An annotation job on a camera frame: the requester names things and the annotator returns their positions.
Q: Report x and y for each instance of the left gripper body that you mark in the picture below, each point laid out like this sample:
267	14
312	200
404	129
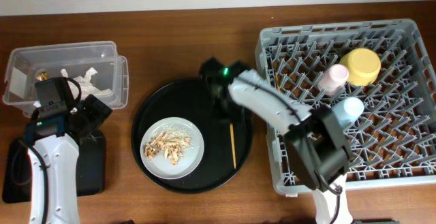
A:
93	116

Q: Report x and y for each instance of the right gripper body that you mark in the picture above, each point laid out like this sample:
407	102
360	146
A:
226	107

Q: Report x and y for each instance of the white napkin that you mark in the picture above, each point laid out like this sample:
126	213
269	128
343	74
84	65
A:
85	84

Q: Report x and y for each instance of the wooden chopstick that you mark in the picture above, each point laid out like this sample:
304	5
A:
233	145
277	82

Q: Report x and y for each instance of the brown snack wrapper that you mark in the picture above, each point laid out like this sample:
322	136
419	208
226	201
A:
41	75

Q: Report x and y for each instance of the food scraps pile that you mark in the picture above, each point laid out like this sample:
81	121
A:
172	148

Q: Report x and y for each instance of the grey plate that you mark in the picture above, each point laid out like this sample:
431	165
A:
176	127

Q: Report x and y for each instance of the pink cup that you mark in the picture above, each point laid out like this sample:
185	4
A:
333	79

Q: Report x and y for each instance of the blue cup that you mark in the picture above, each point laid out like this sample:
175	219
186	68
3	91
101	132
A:
348	111

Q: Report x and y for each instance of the yellow bowl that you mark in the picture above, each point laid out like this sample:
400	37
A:
363	66

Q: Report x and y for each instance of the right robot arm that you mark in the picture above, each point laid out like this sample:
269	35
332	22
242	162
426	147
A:
317	151

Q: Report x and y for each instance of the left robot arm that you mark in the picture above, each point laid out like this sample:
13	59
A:
68	154

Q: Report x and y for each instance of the grey dishwasher rack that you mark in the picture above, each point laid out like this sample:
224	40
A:
393	142

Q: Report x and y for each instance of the black rectangular tray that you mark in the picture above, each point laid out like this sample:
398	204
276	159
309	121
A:
90	170

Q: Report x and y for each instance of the black round tray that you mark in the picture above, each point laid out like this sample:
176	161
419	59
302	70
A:
190	99

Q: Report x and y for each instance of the clear plastic bin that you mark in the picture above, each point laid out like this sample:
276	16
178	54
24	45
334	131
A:
77	58

